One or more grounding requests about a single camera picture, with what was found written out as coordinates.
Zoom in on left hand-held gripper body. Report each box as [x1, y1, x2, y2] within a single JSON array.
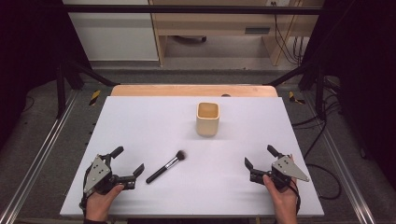
[[83, 154, 138, 195]]

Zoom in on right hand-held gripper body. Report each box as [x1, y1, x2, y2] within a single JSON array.
[[248, 154, 311, 192]]

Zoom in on black makeup brush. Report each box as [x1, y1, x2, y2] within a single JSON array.
[[145, 149, 188, 185]]

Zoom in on beige square cup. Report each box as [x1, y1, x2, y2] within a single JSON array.
[[195, 102, 221, 137]]

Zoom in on person's left hand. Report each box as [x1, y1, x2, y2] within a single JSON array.
[[85, 184, 125, 222]]

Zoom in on person's right hand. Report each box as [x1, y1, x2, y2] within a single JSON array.
[[262, 174, 300, 224]]

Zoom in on black metal stand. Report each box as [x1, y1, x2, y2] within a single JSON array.
[[55, 58, 121, 119], [264, 58, 329, 121]]

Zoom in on white cabinet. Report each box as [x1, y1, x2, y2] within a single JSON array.
[[62, 0, 160, 62]]

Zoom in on black curtain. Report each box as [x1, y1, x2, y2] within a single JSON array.
[[0, 0, 92, 150], [298, 0, 396, 181]]

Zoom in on black chair base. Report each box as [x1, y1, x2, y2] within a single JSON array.
[[172, 35, 208, 44]]

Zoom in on wooden desk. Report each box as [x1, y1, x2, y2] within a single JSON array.
[[148, 0, 325, 67]]

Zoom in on black horizontal bar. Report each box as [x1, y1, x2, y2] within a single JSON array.
[[62, 4, 323, 15]]

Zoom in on right hand-held gripper cable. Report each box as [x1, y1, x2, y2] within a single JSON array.
[[289, 178, 302, 216]]

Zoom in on hand-held gripper cable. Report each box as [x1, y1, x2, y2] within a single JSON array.
[[78, 186, 90, 217], [289, 178, 302, 216]]

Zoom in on left hand-held gripper cable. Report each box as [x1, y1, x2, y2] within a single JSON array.
[[78, 186, 90, 217]]

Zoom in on black floor cable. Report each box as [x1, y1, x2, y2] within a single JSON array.
[[292, 102, 343, 201]]

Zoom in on aluminium rail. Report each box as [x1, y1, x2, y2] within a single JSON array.
[[303, 92, 378, 224], [0, 90, 79, 224]]

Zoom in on black hanging cables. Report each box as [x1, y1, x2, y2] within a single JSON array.
[[272, 2, 305, 66]]

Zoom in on grey drawer handle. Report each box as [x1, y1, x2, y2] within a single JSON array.
[[244, 27, 272, 35]]

